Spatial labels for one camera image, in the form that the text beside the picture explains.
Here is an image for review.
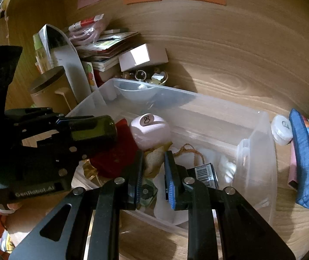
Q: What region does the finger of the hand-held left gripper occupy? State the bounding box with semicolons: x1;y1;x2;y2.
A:
21;129;90;178
5;107;95;127

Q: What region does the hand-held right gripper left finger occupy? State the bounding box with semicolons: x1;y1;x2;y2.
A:
8;150;145;260

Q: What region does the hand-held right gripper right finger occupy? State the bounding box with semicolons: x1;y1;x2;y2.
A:
164;151;302;260

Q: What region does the dark green glass bottle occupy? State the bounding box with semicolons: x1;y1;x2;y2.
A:
68;115;118;143

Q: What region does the black box with barcode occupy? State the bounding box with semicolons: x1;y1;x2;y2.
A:
185;163;220;189

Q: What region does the red pouch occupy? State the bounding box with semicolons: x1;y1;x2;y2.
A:
89;119;139;178

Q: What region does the pink round container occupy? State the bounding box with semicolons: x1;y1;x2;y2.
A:
130;113;172;151

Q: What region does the white drawstring cloth bag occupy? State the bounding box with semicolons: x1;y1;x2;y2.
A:
154;146;238;224

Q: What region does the clear plastic storage box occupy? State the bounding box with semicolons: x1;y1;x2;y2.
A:
66;78;278;236

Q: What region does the person's left hand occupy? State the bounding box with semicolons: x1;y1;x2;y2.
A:
0;201;23;216

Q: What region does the dark green flower ornament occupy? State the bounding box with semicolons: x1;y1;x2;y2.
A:
141;184;158;204

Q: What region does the beige shell ornament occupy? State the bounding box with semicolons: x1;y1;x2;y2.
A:
144;146;166;174

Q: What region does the brown canister with dark lid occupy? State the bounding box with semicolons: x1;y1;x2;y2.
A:
30;66;71;112

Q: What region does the gold foil wrapper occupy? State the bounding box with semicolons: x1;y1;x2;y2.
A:
83;165;104;186

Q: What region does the fruit print small box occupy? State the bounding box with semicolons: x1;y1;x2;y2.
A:
82;61;99;93

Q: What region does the clear plastic bowl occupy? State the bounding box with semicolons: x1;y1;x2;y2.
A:
118;83;158;104

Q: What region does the plastic bag with red label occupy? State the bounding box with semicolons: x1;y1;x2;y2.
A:
68;15;112;47

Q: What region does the small white box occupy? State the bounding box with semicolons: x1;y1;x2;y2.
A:
118;43;169;72

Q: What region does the white round container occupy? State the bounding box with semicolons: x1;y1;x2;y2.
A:
271;115;293;146

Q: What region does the brown braided cord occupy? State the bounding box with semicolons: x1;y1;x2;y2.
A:
176;144;207;166

